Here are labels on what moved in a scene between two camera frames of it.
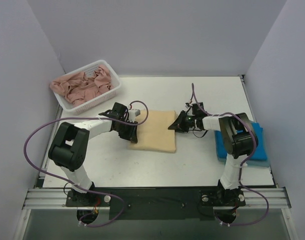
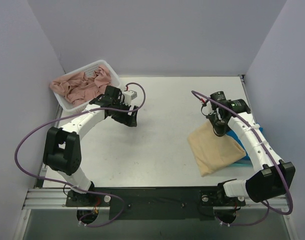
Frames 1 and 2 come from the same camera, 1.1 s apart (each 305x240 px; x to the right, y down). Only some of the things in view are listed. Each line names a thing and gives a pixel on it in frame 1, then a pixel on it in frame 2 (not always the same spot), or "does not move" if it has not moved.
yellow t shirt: x=153 y=134 to x=211 y=152
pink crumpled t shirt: x=78 y=88 does not move
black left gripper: x=127 y=131 to x=127 y=115
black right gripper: x=184 y=122 to x=219 y=122
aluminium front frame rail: x=45 y=199 does not move
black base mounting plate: x=158 y=203 does not move
